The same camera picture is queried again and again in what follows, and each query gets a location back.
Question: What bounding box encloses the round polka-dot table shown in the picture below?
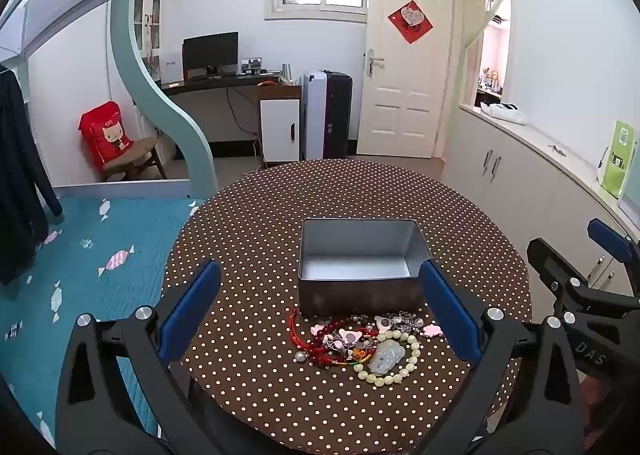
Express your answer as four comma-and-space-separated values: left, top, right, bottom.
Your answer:
162, 158, 532, 455

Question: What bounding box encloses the white glass door cabinet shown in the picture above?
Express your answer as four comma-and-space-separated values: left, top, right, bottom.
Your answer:
132, 0, 164, 84

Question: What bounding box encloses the dark red bead bracelet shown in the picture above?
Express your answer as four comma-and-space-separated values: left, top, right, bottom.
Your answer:
304, 317, 379, 367

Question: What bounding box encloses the teal candy print blanket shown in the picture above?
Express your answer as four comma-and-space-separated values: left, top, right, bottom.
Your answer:
0, 195, 207, 451

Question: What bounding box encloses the teal bunk bed frame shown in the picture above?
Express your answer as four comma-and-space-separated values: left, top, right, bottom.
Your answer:
0, 0, 219, 200

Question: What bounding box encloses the white panel door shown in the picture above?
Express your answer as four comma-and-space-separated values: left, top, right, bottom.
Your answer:
356, 0, 454, 160

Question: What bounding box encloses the red string bracelet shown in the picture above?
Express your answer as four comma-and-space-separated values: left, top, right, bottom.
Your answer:
289, 307, 323, 352

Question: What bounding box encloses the pale green doorway curtain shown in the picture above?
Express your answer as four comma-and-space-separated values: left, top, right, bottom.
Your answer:
462, 0, 511, 53

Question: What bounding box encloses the wooden chair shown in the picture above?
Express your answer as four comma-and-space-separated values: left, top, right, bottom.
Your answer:
102, 137, 169, 182

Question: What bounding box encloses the silver metal tin box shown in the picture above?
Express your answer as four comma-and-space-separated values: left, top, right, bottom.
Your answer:
298, 218, 433, 317

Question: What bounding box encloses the dark hanging jacket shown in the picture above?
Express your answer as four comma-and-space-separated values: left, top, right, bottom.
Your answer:
0, 66, 64, 286

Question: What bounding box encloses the pink and white charm bracelet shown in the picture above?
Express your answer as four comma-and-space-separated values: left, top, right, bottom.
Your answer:
327, 327, 375, 354

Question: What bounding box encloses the red heart door decoration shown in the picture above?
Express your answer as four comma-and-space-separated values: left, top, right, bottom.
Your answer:
387, 0, 434, 45

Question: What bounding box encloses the red cartoon cushion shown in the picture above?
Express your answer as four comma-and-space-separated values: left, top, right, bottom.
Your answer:
79, 101, 135, 171

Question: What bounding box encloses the dark wooden desk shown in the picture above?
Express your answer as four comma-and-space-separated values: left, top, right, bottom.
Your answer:
160, 71, 302, 146

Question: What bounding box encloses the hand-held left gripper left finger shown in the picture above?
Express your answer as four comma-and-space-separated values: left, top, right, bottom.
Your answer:
55, 260, 236, 455

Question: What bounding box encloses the pale green bead bracelet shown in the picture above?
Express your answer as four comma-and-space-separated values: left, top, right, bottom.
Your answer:
353, 331, 422, 387

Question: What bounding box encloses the silver bead bracelet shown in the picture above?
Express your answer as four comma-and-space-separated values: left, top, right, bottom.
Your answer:
374, 311, 426, 334

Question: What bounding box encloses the pale jade pendant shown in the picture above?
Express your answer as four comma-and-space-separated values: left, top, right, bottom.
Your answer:
369, 342, 405, 376

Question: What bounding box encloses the white plastic bag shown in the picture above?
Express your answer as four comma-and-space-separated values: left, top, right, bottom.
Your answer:
480, 103, 529, 126

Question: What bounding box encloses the long white sideboard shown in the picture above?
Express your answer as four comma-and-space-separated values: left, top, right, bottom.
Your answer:
442, 104, 640, 297

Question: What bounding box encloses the green paper bag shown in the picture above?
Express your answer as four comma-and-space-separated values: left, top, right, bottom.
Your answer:
596, 121, 637, 198

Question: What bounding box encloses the black computer monitor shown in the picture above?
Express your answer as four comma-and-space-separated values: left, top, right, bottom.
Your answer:
181, 32, 240, 76

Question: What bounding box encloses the white drawer cabinet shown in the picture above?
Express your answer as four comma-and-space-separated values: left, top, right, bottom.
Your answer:
258, 84, 303, 168

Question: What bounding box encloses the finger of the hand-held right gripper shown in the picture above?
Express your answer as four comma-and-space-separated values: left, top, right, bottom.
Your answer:
526, 237, 590, 307
587, 217, 640, 270

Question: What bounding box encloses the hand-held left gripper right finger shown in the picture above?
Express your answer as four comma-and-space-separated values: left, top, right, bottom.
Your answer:
415, 259, 587, 455

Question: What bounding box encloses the white and black air cooler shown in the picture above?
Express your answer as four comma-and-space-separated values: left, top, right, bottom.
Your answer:
301, 70, 354, 162

